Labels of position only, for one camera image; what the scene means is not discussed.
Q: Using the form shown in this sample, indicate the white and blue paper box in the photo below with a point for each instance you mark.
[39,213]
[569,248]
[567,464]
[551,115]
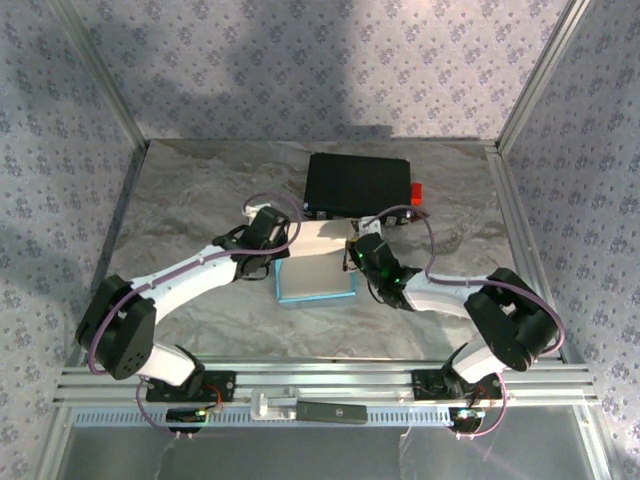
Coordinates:
[315,280]

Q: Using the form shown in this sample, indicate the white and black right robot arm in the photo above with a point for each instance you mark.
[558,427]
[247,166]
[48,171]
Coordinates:
[435,295]

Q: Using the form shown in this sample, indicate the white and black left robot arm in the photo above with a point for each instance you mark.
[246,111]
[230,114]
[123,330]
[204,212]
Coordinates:
[185,277]

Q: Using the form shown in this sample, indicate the dark red triangular piece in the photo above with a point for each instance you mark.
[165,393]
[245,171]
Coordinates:
[423,215]

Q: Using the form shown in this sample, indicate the black ribbed carrying case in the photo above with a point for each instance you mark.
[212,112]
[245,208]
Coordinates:
[355,182]

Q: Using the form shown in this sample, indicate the small red block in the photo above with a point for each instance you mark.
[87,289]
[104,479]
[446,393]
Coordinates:
[417,194]

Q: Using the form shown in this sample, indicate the black rectangular bar device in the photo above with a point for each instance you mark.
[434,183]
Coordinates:
[330,412]

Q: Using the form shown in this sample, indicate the small circuit board green light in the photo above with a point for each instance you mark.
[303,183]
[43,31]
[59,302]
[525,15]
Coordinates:
[185,415]
[467,416]

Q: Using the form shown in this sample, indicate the grey metal panel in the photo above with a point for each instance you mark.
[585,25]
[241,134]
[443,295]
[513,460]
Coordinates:
[300,455]

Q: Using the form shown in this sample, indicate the aluminium mounting rail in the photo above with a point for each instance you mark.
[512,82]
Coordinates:
[325,375]

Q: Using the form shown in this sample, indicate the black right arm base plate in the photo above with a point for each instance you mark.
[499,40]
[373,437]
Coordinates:
[425,385]

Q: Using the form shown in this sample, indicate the aluminium side rail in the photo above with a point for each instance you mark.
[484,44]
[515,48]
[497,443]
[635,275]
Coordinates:
[505,200]

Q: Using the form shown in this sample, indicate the dark metal side rail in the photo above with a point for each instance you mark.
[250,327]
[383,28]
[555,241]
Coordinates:
[125,200]

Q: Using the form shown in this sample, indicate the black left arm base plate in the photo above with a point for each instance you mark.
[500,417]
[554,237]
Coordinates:
[220,385]

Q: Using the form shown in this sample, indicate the clear acrylic bracket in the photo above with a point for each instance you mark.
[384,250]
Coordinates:
[270,405]

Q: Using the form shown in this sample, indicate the aluminium frame post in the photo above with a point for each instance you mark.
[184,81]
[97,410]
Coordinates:
[110,85]
[536,85]

